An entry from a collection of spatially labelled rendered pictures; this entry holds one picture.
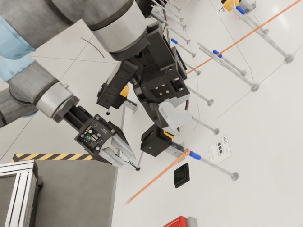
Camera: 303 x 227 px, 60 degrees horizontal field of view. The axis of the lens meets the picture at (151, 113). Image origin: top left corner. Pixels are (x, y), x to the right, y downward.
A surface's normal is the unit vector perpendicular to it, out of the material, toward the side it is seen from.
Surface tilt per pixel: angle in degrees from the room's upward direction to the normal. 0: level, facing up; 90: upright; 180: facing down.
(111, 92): 92
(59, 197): 0
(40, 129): 0
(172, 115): 88
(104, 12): 87
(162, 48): 93
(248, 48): 53
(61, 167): 0
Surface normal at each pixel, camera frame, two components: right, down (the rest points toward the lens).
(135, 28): 0.62, 0.25
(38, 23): 0.24, 0.71
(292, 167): -0.80, -0.45
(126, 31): 0.39, 0.45
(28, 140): 0.00, -0.75
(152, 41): -0.03, 0.69
